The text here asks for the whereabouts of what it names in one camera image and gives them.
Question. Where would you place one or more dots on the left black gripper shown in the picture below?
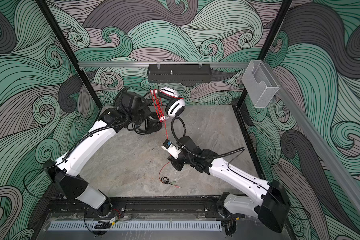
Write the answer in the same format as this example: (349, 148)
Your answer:
(146, 111)

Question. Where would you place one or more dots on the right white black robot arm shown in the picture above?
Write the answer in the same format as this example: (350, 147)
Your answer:
(266, 201)

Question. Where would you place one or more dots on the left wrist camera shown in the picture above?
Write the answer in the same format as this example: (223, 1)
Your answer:
(132, 101)

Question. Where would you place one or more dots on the black frame post right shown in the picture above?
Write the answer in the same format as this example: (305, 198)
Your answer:
(275, 27)

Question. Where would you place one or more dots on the aluminium rail right wall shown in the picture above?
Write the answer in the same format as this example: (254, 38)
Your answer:
(324, 151)

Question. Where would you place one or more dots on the black perforated wall tray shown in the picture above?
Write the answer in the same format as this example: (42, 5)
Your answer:
(179, 73)

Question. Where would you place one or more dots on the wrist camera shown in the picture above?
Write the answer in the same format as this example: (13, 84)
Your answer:
(169, 147)
(132, 101)

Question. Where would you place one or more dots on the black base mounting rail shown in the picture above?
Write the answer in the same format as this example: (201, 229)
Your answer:
(209, 206)

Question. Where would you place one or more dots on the clear plastic wall bin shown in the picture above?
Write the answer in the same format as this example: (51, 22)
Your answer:
(260, 83)

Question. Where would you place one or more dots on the white slotted cable duct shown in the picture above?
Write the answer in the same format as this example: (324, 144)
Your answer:
(139, 226)

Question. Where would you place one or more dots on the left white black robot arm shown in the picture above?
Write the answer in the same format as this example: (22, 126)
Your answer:
(64, 172)

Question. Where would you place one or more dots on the black frame post left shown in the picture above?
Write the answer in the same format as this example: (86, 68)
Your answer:
(43, 6)

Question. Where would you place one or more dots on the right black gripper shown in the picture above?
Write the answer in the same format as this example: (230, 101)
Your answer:
(178, 166)

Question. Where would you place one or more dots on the black blue headphones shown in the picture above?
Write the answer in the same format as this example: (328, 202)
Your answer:
(151, 125)

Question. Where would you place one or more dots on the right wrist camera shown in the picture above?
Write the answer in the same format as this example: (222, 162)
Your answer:
(169, 147)

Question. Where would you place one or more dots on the black frame post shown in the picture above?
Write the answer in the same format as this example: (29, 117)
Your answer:
(43, 6)
(275, 27)

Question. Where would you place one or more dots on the aluminium rail back wall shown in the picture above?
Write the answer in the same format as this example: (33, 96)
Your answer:
(125, 64)

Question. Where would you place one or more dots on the white black headphones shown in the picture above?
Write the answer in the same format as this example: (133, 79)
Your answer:
(167, 103)

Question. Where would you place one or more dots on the aluminium rail wall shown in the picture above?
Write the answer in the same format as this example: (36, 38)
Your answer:
(324, 151)
(125, 64)

